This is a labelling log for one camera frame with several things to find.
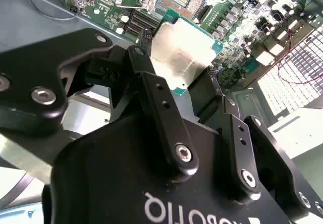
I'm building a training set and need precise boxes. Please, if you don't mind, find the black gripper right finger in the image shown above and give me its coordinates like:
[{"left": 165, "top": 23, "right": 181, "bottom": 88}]
[{"left": 189, "top": 66, "right": 315, "bottom": 218}]

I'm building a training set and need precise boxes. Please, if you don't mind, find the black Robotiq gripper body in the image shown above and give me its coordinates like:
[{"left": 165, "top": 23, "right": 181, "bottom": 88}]
[{"left": 41, "top": 112, "right": 323, "bottom": 224}]

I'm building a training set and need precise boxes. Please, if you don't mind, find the silver topped CPU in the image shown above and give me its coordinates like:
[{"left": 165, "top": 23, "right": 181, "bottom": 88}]
[{"left": 150, "top": 8, "right": 225, "bottom": 97}]

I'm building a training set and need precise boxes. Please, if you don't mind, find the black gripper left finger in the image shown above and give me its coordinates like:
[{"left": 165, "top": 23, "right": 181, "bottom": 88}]
[{"left": 0, "top": 28, "right": 199, "bottom": 183}]

